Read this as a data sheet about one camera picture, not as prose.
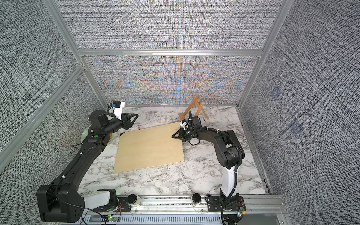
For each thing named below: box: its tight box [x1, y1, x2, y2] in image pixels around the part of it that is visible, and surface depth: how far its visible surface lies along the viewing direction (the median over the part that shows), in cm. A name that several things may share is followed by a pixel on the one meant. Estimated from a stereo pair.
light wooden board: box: [112, 121, 185, 174], surface depth 93 cm
